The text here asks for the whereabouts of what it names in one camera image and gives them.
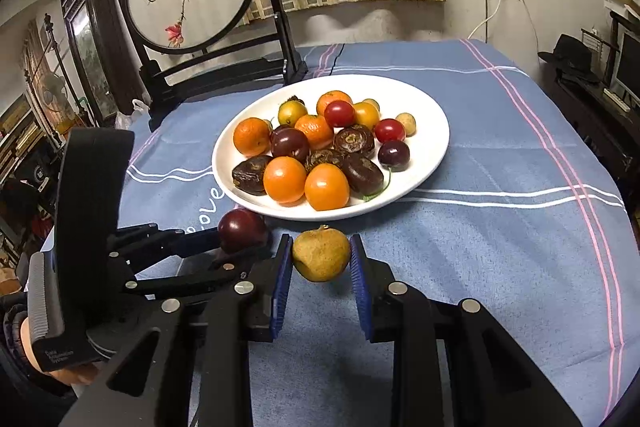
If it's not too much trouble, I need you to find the dark red plum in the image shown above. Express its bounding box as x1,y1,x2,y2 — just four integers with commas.
270,127,311,164
217,208,269,254

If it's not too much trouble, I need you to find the textured orange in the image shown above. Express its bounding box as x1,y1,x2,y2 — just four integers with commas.
233,117,271,156

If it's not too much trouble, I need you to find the dark wooden side desk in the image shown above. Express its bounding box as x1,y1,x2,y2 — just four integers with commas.
540,57,640,188

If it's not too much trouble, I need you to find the green-orange tomato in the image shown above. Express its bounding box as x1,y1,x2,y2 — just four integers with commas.
277,101,308,126

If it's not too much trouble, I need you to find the blue striped tablecloth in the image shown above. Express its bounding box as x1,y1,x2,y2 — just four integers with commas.
40,38,628,427

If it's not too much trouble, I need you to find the dark red cherry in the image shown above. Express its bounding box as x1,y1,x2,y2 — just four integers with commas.
362,140,411,202

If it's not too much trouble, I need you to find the white standing fan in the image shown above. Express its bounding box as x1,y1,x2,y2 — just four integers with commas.
37,72,68,122

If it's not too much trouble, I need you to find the yellow cherry tomato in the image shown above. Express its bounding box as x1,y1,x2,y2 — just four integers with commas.
353,102,381,130

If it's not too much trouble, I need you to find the smooth orange tomato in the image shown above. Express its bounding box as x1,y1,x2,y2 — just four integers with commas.
304,163,351,211
263,156,308,206

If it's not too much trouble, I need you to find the person's left forearm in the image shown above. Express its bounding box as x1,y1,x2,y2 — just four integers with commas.
0,292,66,403

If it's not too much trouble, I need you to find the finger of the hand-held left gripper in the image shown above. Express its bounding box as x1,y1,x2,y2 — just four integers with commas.
122,246,274,302
107,222,223,277

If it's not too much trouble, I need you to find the person's left hand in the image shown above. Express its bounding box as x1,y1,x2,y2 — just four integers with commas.
19,314,101,385

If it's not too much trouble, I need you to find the black hat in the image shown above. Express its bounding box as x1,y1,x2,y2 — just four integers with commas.
537,34,601,82

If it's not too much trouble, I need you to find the white oval plate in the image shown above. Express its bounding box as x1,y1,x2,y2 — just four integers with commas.
211,74,450,222

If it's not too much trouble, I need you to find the red cherry tomato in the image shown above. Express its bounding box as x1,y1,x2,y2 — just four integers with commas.
323,100,357,128
374,118,406,144

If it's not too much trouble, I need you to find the computer monitor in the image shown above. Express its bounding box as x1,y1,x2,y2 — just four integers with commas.
612,29,640,100

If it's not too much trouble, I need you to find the cluttered bookshelf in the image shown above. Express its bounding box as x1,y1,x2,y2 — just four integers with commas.
0,92,56,188

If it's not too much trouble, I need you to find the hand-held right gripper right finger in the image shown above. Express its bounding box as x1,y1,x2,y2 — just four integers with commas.
349,233,583,427

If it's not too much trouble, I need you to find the small orange mandarin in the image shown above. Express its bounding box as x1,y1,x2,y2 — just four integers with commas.
294,114,335,150
316,90,354,110

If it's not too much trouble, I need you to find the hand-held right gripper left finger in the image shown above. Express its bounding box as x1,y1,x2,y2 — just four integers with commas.
60,233,294,427

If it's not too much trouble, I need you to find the white power cable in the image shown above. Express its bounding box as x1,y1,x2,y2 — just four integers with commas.
467,0,508,42

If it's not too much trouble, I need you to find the white plastic bag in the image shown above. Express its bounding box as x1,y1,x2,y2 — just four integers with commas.
116,98,151,130

